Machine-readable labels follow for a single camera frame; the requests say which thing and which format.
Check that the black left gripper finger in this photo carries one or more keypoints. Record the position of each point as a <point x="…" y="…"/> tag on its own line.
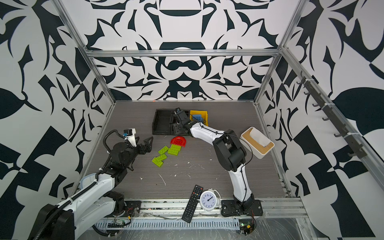
<point x="146" y="149"/>
<point x="149" y="141"/>

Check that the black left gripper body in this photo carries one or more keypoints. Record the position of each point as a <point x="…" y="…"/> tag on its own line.
<point x="135" y="150"/>

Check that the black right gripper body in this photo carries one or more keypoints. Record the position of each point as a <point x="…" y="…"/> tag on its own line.
<point x="177" y="129"/>

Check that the red arch lego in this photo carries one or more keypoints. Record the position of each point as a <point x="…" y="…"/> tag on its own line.
<point x="179" y="141"/>

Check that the green L-shaped lego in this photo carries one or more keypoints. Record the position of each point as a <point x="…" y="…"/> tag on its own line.
<point x="159" y="161"/>

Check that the green small lego brick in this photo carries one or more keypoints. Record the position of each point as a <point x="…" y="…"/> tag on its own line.
<point x="163" y="150"/>

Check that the blue lego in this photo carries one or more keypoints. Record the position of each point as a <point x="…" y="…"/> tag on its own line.
<point x="198" y="118"/>

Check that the green square lego plate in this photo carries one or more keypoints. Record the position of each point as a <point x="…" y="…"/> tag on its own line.
<point x="174" y="150"/>

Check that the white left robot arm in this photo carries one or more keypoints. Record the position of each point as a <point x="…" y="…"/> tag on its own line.
<point x="69" y="219"/>

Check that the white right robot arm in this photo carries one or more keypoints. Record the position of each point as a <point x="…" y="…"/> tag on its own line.
<point x="231" y="155"/>

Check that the black middle storage bin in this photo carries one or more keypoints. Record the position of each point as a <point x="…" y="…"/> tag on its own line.
<point x="180" y="129"/>

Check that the black storage bin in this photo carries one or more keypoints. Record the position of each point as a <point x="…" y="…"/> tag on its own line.
<point x="162" y="124"/>
<point x="180" y="129"/>

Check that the black left storage bin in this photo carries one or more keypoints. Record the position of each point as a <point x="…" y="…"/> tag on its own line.
<point x="162" y="124"/>

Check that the yellow storage bin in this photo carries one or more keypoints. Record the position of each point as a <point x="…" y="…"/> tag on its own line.
<point x="203" y="113"/>

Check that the blue square clock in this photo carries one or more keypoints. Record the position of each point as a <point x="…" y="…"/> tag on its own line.
<point x="88" y="182"/>

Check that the black remote control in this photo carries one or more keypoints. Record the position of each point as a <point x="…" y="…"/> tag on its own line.
<point x="192" y="204"/>

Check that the white tissue box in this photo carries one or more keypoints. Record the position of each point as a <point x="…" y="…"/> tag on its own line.
<point x="257" y="143"/>

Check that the white alarm clock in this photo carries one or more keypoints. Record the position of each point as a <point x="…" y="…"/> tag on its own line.
<point x="210" y="199"/>

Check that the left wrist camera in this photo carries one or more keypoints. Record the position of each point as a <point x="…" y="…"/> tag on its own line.
<point x="129" y="136"/>

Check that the white cable duct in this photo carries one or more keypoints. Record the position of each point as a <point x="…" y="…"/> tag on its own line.
<point x="161" y="224"/>

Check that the wall hook rack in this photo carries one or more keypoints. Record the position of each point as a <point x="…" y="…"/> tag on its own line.
<point x="334" y="115"/>

